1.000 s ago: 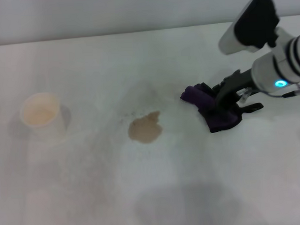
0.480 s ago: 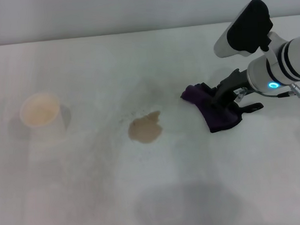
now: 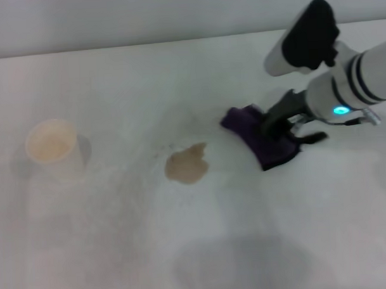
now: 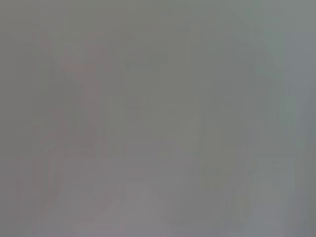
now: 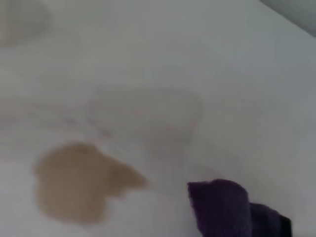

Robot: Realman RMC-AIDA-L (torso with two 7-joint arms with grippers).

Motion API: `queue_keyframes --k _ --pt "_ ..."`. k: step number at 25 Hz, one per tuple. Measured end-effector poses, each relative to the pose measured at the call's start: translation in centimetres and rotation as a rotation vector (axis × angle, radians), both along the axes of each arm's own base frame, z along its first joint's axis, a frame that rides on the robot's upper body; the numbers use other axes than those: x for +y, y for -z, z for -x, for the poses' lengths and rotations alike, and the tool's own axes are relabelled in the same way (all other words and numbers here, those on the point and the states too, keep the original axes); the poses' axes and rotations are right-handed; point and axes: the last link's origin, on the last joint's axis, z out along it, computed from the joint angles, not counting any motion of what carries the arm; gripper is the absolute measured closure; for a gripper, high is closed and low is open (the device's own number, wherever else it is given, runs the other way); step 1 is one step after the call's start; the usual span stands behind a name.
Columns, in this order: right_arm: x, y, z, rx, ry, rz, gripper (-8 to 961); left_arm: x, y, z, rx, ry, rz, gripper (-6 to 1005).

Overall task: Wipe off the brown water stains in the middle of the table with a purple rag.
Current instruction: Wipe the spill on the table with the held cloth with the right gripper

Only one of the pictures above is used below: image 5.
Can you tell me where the purple rag with black edge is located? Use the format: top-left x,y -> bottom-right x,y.
187,179 -> 293,237

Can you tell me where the brown water stain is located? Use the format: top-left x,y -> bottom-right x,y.
33,142 -> 149,225

